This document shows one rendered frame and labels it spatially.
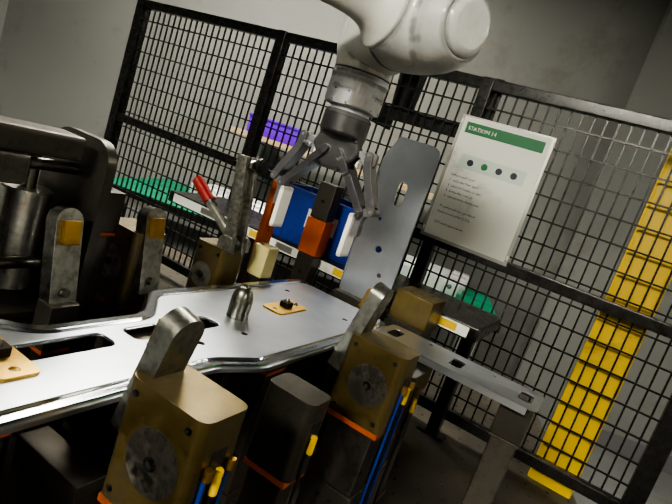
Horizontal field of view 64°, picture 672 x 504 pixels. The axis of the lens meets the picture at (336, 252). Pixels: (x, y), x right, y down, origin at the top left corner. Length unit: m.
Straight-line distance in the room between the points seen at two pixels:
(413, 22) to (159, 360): 0.46
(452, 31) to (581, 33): 3.19
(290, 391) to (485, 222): 0.80
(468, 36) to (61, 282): 0.56
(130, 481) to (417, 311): 0.67
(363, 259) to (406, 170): 0.20
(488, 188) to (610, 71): 2.57
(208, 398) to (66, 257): 0.33
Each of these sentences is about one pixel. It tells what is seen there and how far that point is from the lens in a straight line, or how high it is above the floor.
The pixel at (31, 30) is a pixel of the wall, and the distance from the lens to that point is 4.79.
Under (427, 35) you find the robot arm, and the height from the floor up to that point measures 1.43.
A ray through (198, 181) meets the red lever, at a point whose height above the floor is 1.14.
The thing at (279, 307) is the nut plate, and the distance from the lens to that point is 0.89.
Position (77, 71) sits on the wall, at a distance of 4.51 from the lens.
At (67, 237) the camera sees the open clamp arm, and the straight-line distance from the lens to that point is 0.72.
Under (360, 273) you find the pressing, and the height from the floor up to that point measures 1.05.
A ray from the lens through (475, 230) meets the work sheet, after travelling 1.33.
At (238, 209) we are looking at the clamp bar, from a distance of 0.94.
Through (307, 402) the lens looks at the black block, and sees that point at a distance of 0.64.
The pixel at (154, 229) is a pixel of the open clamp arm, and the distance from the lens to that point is 0.83.
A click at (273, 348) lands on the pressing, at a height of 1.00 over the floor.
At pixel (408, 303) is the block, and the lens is 1.05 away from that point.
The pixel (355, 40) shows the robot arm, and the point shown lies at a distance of 0.82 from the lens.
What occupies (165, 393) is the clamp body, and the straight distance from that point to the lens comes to 0.47.
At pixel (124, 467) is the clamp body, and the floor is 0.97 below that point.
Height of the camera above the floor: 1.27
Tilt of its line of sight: 10 degrees down
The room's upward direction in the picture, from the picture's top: 19 degrees clockwise
